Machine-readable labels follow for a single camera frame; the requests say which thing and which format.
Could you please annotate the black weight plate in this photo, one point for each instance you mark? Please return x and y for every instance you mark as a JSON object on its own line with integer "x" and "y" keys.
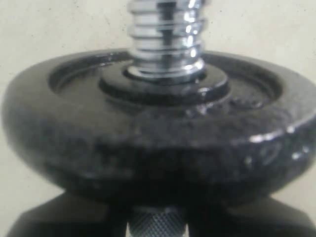
{"x": 242, "y": 131}

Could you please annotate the chrome threaded dumbbell bar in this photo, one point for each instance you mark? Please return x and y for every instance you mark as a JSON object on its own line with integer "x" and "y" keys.
{"x": 167, "y": 65}

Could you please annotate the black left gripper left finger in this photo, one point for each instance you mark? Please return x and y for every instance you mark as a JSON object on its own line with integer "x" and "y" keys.
{"x": 68, "y": 215}

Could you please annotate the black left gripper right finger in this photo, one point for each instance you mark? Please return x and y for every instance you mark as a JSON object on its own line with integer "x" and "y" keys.
{"x": 262, "y": 218}

